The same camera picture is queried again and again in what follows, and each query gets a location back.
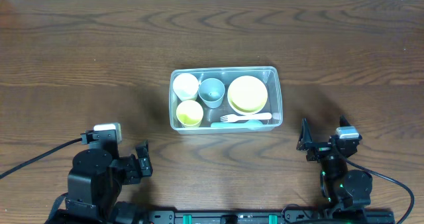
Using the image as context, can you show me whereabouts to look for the pink plastic fork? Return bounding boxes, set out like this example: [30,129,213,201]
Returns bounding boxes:
[220,113,272,123]

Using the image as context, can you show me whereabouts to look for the yellow plastic cup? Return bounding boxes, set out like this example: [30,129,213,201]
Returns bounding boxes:
[176,100,203,128]

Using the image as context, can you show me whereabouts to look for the mint green plastic spoon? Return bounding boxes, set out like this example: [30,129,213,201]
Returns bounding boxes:
[211,120,263,130]

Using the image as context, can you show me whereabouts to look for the yellow plastic bowl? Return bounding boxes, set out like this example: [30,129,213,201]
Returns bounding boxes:
[227,76,268,111]

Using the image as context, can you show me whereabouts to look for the white plastic bowl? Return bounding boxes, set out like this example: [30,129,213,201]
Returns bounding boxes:
[227,98,266,115]

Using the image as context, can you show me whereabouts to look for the white plastic cup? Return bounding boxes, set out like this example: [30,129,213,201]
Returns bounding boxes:
[172,73,199,101]

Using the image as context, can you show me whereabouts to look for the clear plastic container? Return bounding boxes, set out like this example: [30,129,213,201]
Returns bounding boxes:
[169,66,284,135]

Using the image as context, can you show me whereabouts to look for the grey plastic cup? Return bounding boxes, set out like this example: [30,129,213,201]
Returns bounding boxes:
[198,78,225,109]

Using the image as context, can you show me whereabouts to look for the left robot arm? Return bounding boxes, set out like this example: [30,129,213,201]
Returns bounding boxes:
[46,130,153,224]

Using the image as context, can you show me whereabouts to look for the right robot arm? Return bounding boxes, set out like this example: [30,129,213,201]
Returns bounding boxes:
[296,116,372,223]

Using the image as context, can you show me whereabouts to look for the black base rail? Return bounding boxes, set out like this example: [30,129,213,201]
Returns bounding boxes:
[139,206,395,224]

